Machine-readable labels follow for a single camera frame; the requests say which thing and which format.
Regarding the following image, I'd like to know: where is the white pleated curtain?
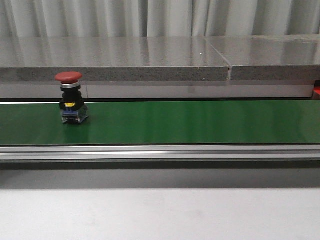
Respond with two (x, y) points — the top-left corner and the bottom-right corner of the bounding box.
(0, 0), (320, 38)

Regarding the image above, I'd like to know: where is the aluminium conveyor side rail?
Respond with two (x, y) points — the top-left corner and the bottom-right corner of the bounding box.
(0, 144), (320, 164)

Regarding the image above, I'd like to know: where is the red plastic tray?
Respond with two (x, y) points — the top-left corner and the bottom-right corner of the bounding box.
(311, 86), (320, 100)

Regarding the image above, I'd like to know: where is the green conveyor belt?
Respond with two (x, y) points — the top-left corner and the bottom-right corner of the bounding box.
(0, 100), (320, 145)

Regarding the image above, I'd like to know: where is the grey stone counter slab left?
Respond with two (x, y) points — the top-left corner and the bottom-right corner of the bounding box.
(0, 37), (229, 83)

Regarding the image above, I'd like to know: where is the white cabinet panel under counter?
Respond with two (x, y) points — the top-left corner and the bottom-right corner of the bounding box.
(0, 81), (315, 102)

